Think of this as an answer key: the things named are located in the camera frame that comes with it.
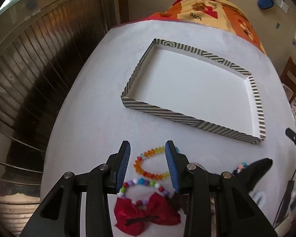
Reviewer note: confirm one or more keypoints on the white wall switch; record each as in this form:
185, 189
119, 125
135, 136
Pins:
283, 3

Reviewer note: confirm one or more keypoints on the wooden chair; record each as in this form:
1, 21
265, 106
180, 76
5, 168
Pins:
292, 75

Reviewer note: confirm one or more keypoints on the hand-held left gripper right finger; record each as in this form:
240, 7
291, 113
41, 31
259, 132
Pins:
171, 168

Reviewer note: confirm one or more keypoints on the red bow hair clip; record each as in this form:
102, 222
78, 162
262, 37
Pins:
160, 209

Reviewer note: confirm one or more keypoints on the wooden slatted door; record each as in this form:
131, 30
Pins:
39, 66

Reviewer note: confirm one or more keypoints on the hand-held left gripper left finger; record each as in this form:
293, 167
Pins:
123, 168

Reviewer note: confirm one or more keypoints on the striped shallow cardboard box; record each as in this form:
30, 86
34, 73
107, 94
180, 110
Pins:
187, 84

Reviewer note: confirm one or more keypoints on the white fluffy headband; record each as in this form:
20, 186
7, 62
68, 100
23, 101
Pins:
260, 195

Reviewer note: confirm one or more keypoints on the orange printed blanket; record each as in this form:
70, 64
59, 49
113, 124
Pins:
212, 5

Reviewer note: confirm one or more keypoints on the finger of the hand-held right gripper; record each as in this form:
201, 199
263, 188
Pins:
294, 138

